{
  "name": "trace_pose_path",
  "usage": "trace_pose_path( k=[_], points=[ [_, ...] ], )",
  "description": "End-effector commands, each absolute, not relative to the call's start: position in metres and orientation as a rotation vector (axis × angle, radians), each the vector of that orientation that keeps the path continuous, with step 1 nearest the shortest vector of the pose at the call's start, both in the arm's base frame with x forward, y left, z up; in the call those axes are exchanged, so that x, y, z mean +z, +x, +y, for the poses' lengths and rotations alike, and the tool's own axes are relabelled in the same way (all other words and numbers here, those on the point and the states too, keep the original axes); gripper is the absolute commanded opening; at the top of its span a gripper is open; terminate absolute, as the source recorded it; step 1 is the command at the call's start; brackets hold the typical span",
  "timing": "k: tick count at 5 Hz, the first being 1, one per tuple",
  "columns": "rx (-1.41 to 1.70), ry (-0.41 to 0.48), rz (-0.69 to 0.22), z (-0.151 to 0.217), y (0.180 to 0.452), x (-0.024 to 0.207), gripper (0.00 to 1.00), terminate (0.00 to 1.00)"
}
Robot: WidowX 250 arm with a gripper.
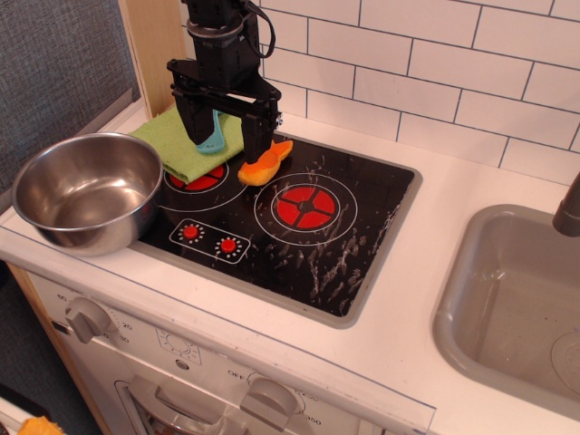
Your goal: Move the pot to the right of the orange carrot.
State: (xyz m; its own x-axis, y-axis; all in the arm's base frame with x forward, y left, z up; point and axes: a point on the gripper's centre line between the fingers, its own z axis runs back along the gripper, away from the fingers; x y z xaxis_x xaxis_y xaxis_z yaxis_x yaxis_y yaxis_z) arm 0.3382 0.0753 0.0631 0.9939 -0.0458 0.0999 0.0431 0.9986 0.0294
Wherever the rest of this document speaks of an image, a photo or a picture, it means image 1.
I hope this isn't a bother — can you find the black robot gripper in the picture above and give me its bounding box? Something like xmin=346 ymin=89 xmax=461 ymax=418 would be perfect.
xmin=168 ymin=37 xmax=281 ymax=164

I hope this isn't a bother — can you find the stainless steel pot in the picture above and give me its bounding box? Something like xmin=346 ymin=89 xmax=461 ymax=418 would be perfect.
xmin=11 ymin=132 xmax=164 ymax=256

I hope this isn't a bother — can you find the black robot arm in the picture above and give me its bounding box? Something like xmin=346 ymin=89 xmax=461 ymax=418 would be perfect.
xmin=167 ymin=1 xmax=281 ymax=164

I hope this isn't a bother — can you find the orange plush carrot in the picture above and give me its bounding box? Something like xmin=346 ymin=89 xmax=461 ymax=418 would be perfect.
xmin=237 ymin=140 xmax=294 ymax=187

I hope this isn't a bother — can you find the blue scrub brush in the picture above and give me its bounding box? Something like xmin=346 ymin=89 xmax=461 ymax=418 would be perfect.
xmin=196 ymin=110 xmax=226 ymax=155

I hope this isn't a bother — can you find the green dish cloth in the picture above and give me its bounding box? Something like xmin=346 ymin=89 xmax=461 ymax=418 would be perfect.
xmin=130 ymin=107 xmax=244 ymax=182

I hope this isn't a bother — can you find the left red stove knob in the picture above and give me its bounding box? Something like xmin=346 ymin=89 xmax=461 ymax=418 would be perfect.
xmin=182 ymin=225 xmax=199 ymax=240

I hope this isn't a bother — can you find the red stove knob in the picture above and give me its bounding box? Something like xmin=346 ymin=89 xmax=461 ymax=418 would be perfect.
xmin=182 ymin=225 xmax=199 ymax=240
xmin=219 ymin=238 xmax=237 ymax=255

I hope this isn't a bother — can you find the right red stove knob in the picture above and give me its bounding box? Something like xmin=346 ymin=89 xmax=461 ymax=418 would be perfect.
xmin=219 ymin=238 xmax=237 ymax=255

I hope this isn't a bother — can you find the black toy stovetop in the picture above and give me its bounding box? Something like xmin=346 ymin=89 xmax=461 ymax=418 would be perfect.
xmin=134 ymin=140 xmax=422 ymax=328

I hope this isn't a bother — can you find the grey timer knob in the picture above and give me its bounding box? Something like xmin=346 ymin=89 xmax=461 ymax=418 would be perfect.
xmin=65 ymin=297 xmax=111 ymax=343

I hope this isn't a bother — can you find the grey oven temperature knob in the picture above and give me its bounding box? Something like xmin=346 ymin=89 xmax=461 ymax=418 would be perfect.
xmin=240 ymin=378 xmax=298 ymax=431

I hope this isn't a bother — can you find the grey sink basin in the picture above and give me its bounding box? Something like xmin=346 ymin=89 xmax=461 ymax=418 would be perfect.
xmin=433 ymin=205 xmax=579 ymax=420

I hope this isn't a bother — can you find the grey faucet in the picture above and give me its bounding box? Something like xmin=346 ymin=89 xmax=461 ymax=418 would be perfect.
xmin=552 ymin=174 xmax=580 ymax=237

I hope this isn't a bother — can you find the orange object on floor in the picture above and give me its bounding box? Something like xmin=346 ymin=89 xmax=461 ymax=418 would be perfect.
xmin=17 ymin=416 xmax=64 ymax=435

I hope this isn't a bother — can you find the wooden side post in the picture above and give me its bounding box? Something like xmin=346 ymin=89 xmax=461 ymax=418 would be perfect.
xmin=118 ymin=0 xmax=189 ymax=119

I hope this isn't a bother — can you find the grey oven door handle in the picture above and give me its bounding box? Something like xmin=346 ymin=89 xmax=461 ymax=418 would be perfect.
xmin=126 ymin=376 xmax=250 ymax=434

